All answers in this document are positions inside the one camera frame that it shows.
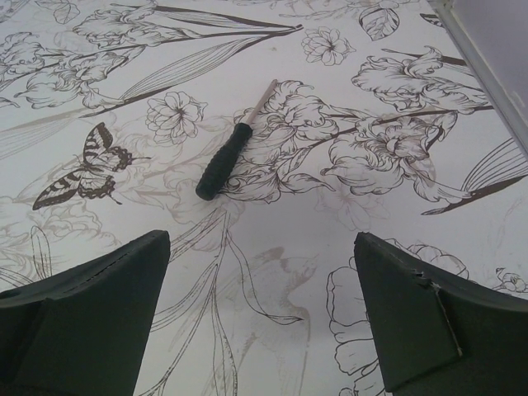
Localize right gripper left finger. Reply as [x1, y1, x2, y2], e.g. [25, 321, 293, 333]
[1, 230, 171, 396]

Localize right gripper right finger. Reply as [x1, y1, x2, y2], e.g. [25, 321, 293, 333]
[354, 233, 527, 395]

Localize black cylindrical pen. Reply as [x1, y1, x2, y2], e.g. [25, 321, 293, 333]
[195, 79, 278, 201]

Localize right aluminium frame post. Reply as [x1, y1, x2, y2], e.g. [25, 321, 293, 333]
[430, 0, 527, 155]

